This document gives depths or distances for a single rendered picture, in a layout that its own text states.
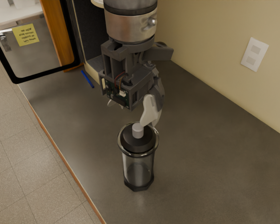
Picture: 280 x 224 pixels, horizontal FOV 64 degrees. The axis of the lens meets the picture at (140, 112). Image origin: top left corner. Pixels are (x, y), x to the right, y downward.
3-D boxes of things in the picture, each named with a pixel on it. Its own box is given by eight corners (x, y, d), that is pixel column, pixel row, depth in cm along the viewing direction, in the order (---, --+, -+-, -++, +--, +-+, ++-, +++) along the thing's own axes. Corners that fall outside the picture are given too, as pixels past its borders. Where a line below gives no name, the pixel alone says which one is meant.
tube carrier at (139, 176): (161, 172, 74) (167, 134, 58) (142, 198, 68) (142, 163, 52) (135, 155, 78) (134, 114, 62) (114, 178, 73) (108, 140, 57)
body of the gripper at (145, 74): (101, 97, 42) (90, 38, 33) (129, 74, 47) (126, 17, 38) (132, 115, 39) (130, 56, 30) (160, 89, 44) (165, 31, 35)
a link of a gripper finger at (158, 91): (145, 109, 46) (133, 72, 41) (150, 104, 47) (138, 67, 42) (164, 114, 43) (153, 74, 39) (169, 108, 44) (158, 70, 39)
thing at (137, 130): (162, 139, 60) (164, 123, 55) (141, 164, 55) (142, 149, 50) (134, 122, 63) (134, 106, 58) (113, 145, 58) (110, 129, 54)
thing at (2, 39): (12, 51, 86) (5, 37, 82) (6, 52, 85) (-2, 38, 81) (11, 48, 87) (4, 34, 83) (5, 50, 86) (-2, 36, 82)
